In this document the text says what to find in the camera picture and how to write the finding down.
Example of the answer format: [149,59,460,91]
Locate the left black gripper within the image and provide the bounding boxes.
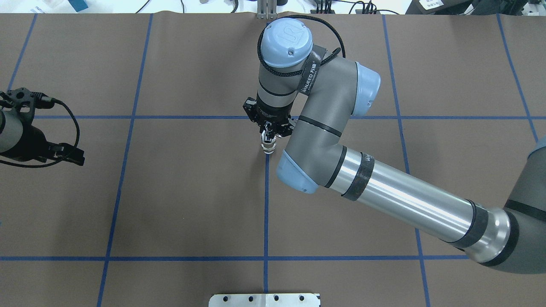
[26,128,85,166]

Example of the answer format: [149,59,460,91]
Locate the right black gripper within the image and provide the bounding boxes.
[243,97,295,144]

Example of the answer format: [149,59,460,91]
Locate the white PPR valve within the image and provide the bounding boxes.
[261,130,276,155]

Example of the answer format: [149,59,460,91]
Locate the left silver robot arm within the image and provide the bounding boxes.
[0,110,85,169]

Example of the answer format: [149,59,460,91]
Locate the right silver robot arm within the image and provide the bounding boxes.
[243,15,545,274]

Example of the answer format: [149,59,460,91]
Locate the brown paper table cover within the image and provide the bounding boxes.
[1,12,545,307]

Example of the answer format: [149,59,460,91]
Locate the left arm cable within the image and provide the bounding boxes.
[0,92,81,168]

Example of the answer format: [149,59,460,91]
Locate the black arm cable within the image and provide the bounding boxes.
[257,15,347,78]

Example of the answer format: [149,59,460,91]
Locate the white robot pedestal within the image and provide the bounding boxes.
[208,293,322,307]

